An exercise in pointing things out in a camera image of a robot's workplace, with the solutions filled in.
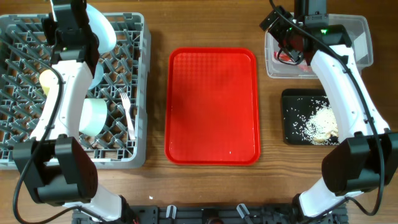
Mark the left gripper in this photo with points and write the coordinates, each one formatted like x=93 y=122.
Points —
x=51 y=27

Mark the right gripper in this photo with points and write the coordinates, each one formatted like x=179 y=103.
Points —
x=275 y=30

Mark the red snack wrapper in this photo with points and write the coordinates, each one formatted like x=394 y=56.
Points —
x=285 y=59

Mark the large light blue plate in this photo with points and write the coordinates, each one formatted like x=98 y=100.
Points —
x=102 y=28

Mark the yellow plastic cup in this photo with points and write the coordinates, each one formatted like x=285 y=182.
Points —
x=48 y=80

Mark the mint green bowl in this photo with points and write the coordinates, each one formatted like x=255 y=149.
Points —
x=93 y=116

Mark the white plastic fork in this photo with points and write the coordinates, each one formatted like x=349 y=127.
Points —
x=127 y=106

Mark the rice food waste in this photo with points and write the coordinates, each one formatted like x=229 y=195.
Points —
x=321 y=123

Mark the small light blue plate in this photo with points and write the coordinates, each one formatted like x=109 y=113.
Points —
x=99 y=72

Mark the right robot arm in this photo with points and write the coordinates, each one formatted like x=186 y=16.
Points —
x=366 y=157

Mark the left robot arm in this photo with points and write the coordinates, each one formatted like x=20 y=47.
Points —
x=52 y=164

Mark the black waste tray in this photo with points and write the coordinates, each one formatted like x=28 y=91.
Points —
x=295 y=102

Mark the grey dishwasher rack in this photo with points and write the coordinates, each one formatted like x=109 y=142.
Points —
x=126 y=69

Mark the clear plastic bin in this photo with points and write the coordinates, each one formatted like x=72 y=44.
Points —
x=358 y=31

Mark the red plastic tray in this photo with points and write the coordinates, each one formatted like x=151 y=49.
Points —
x=212 y=108

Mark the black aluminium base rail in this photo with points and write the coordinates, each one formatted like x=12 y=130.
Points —
x=276 y=213

